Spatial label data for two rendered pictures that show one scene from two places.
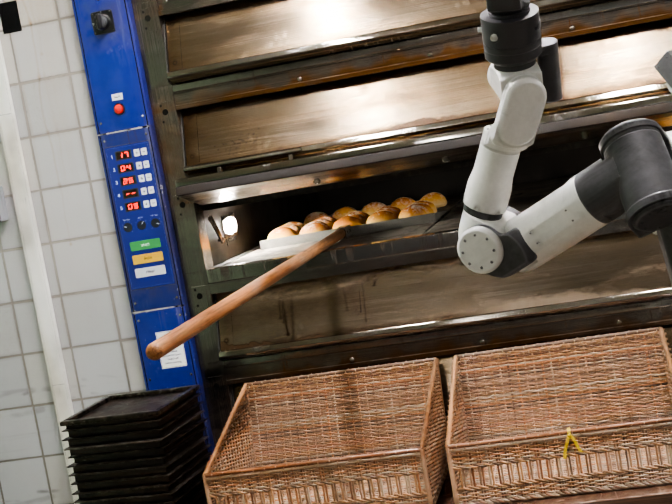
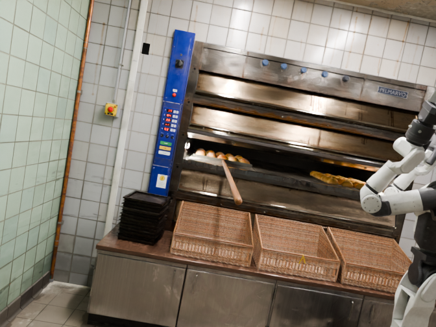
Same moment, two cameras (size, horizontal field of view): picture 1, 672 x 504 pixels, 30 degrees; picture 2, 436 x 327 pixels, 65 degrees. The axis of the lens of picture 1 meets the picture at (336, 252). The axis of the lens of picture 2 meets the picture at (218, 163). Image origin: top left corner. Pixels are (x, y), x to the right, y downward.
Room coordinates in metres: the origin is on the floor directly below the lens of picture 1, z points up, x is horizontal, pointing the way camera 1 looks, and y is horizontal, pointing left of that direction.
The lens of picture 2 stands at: (0.76, 0.76, 1.44)
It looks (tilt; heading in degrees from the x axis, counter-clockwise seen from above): 5 degrees down; 346
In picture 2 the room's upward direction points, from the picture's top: 11 degrees clockwise
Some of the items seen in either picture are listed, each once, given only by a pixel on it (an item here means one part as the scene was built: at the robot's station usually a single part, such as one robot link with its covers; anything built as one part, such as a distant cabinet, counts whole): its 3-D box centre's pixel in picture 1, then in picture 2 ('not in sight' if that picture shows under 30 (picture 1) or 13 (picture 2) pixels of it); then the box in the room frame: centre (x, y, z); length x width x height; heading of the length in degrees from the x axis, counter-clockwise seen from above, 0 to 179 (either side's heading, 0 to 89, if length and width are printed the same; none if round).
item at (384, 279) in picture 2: not in sight; (369, 259); (2.91, -1.06, 0.72); 0.56 x 0.49 x 0.28; 77
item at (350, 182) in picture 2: not in sight; (342, 180); (3.61, -1.18, 1.21); 0.61 x 0.48 x 0.06; 168
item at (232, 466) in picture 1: (330, 441); (213, 231); (3.16, 0.10, 0.72); 0.56 x 0.49 x 0.28; 78
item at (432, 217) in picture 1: (356, 225); (222, 158); (3.98, -0.08, 1.20); 0.55 x 0.36 x 0.03; 78
